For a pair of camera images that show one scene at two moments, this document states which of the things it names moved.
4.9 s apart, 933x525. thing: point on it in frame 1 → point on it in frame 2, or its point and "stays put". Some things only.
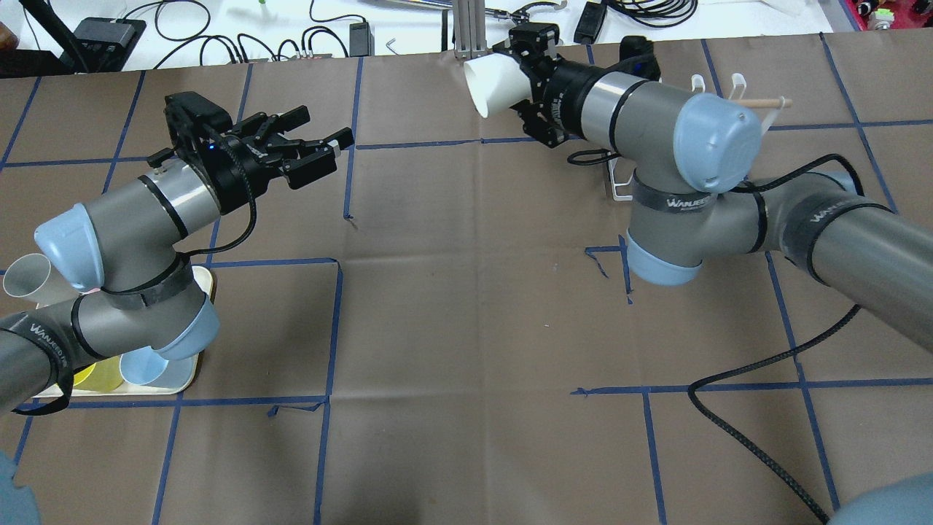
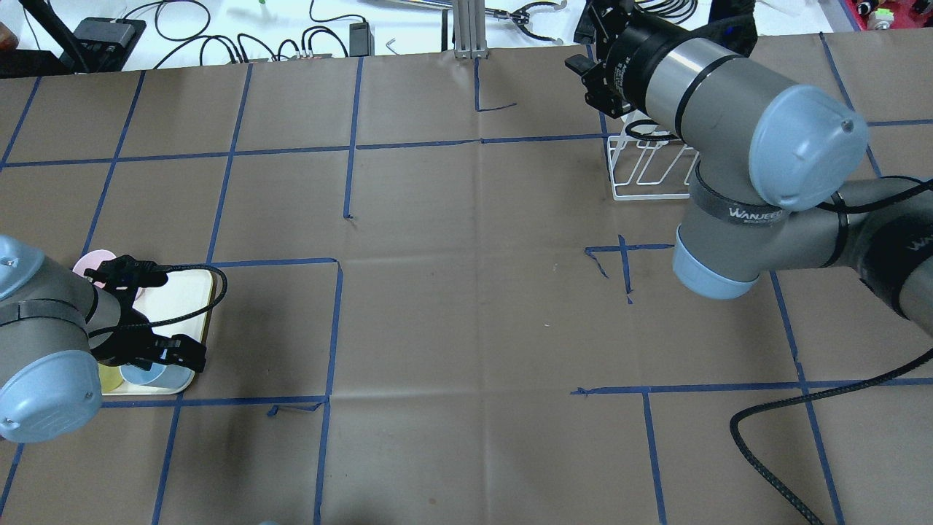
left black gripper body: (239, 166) → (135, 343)
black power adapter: (590, 23) stays put
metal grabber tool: (519, 15) stays put
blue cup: (149, 366) stays put
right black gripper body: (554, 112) → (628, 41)
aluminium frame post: (470, 34) stays put
